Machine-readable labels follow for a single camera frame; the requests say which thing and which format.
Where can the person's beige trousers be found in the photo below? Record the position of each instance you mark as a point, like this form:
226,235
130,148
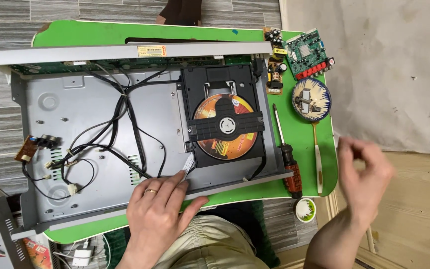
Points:
215,243

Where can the white charger plug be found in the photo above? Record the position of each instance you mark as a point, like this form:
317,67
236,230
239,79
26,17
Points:
82,256

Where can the orange printed packet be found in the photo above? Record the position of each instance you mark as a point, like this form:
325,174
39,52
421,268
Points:
37,254

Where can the person's right hand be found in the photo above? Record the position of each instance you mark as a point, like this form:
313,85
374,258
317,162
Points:
368,179

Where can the small white green cup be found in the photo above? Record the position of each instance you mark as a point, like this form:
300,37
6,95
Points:
306,209

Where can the black disc drive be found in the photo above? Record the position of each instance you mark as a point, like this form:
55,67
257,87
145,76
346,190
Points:
200,80

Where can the silver player front panel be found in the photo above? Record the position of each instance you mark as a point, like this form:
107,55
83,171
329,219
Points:
88,53

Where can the small brown jack board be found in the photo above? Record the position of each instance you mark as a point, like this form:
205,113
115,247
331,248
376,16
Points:
28,147

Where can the blue patterned bowl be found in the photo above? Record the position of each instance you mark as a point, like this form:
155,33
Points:
321,93

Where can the orange printed disc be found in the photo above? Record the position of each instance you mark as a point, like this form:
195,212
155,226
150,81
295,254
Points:
237,145

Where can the person's right fingers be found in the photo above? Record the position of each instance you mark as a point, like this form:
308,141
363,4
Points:
351,153

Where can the green board with red jacks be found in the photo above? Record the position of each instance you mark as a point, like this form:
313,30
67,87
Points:
306,52

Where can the person's left hand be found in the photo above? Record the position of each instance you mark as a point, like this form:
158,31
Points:
155,216

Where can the brown power supply board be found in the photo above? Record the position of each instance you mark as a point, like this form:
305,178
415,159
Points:
274,74

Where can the long green circuit board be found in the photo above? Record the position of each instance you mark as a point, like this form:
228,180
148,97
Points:
43,67

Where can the grey metal player chassis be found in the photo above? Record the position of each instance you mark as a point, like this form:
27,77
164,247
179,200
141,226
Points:
88,112

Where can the small metal parts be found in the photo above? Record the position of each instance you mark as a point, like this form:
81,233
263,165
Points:
306,101

